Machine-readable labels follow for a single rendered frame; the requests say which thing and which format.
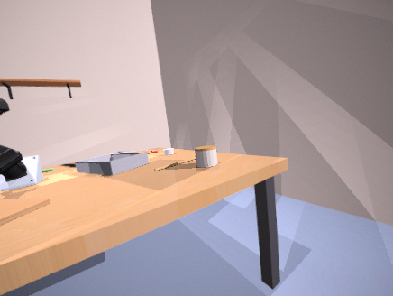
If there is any light wooden board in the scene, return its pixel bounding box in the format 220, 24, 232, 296
0, 198, 51, 226

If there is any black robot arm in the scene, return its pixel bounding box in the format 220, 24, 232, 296
0, 145, 27, 182

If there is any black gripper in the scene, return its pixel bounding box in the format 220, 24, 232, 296
0, 98, 9, 115

